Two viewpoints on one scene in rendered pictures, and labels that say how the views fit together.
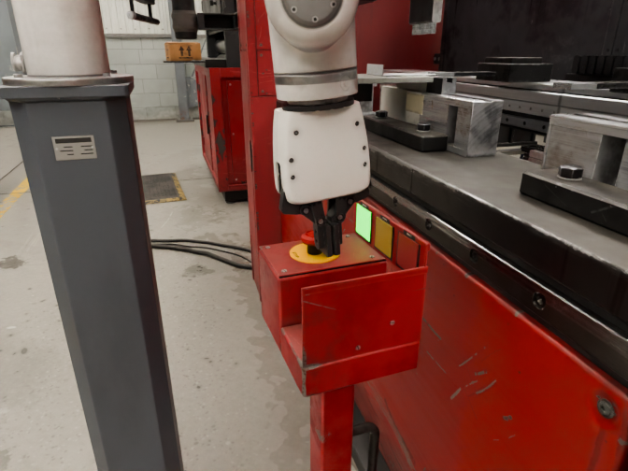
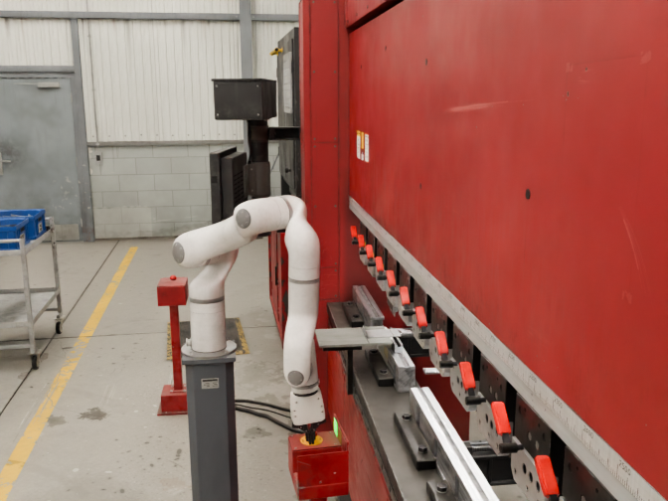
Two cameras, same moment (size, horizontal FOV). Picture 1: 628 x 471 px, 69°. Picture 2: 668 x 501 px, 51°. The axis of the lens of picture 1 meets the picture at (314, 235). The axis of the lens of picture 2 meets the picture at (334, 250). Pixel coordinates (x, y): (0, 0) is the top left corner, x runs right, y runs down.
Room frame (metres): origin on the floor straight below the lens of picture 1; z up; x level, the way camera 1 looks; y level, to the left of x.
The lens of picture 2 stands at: (-1.45, -0.39, 1.86)
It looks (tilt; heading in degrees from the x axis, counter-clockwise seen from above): 12 degrees down; 9
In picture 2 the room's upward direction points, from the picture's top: straight up
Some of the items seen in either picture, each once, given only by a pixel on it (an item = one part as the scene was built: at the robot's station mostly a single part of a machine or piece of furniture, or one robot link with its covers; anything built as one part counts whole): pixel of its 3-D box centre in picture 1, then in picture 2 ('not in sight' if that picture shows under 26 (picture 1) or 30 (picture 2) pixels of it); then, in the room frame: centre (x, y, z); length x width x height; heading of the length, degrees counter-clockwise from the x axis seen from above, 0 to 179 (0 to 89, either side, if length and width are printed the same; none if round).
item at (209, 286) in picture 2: not in sight; (213, 262); (0.81, 0.37, 1.30); 0.19 x 0.12 x 0.24; 143
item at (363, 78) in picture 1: (354, 78); (352, 336); (1.00, -0.08, 1.00); 0.26 x 0.18 x 0.01; 105
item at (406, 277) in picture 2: not in sight; (417, 294); (0.67, -0.32, 1.26); 0.15 x 0.09 x 0.17; 15
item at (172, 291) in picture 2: not in sight; (176, 343); (2.37, 1.15, 0.41); 0.25 x 0.20 x 0.83; 105
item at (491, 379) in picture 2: not in sight; (509, 403); (-0.10, -0.54, 1.26); 0.15 x 0.09 x 0.17; 15
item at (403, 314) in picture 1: (333, 284); (317, 455); (0.55, -0.03, 0.75); 0.20 x 0.16 x 0.18; 20
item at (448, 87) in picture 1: (423, 82); (393, 339); (1.02, -0.23, 0.99); 0.20 x 0.03 x 0.03; 15
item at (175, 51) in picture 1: (182, 51); not in sight; (3.23, 0.86, 1.04); 0.30 x 0.26 x 0.12; 18
